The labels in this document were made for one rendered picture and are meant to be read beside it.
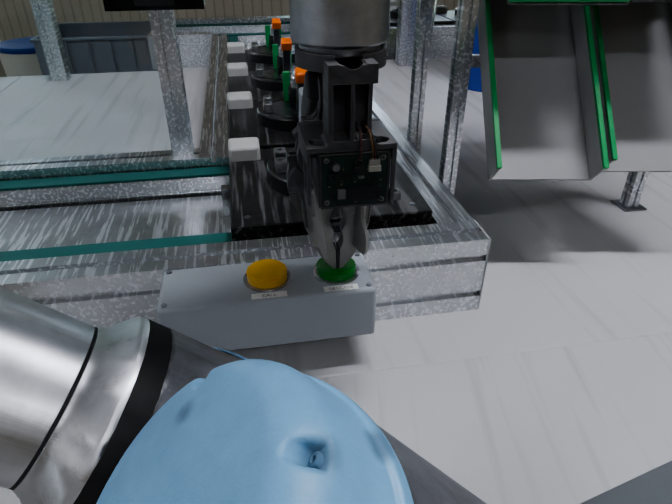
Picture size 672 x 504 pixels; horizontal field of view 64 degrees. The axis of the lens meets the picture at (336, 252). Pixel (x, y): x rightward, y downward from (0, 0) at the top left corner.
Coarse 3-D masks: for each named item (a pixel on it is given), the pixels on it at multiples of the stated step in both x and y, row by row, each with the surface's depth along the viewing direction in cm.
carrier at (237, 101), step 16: (288, 80) 94; (240, 96) 98; (288, 96) 91; (240, 112) 97; (256, 112) 97; (272, 112) 90; (288, 112) 90; (240, 128) 89; (256, 128) 89; (272, 128) 89; (288, 128) 88; (272, 144) 83; (288, 144) 83
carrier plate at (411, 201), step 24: (240, 168) 75; (264, 168) 75; (240, 192) 68; (264, 192) 68; (408, 192) 68; (240, 216) 63; (264, 216) 63; (288, 216) 63; (336, 216) 63; (384, 216) 63; (408, 216) 64; (240, 240) 62
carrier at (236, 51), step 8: (272, 32) 131; (280, 32) 135; (272, 40) 131; (280, 40) 132; (232, 48) 139; (240, 48) 139; (256, 48) 130; (264, 48) 135; (232, 56) 136; (240, 56) 136; (248, 56) 132; (256, 56) 129; (264, 56) 128; (272, 56) 128; (248, 64) 129; (264, 64) 129; (272, 64) 129
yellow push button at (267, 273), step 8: (256, 264) 54; (264, 264) 54; (272, 264) 54; (280, 264) 54; (248, 272) 53; (256, 272) 52; (264, 272) 52; (272, 272) 52; (280, 272) 52; (248, 280) 52; (256, 280) 52; (264, 280) 52; (272, 280) 52; (280, 280) 52; (264, 288) 52
